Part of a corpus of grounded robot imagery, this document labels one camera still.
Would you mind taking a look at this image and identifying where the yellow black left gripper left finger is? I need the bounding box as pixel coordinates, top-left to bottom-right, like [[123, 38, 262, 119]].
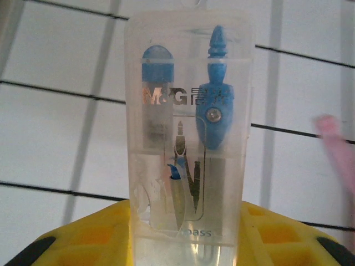
[[2, 199, 135, 266]]

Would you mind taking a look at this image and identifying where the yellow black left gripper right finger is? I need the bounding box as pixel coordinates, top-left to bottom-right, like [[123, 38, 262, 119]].
[[237, 201, 355, 266]]

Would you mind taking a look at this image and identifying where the pink student backpack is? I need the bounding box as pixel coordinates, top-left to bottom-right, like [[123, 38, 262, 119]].
[[312, 113, 355, 242]]

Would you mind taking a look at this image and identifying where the blue metal drawing compass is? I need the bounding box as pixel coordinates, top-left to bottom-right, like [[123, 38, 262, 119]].
[[194, 24, 237, 225]]

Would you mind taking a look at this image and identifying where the blue capped lead tube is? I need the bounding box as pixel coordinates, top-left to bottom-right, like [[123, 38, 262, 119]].
[[140, 44, 176, 152]]

